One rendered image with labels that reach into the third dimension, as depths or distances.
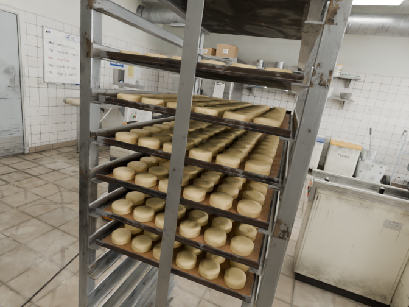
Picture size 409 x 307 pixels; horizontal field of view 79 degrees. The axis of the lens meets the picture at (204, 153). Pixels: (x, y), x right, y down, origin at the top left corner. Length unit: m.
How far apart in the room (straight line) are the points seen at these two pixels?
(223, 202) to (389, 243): 1.87
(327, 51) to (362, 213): 1.81
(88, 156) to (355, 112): 5.74
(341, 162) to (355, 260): 3.37
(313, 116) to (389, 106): 5.73
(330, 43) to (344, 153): 5.06
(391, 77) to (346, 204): 4.32
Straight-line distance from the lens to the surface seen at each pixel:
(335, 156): 5.48
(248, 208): 0.52
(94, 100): 0.60
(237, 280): 0.63
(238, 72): 0.46
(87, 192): 0.66
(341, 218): 2.17
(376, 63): 6.13
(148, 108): 0.52
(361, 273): 2.40
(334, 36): 0.45
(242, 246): 0.57
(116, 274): 0.91
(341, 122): 6.05
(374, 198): 2.15
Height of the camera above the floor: 1.47
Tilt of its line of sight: 15 degrees down
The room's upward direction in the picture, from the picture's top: 8 degrees clockwise
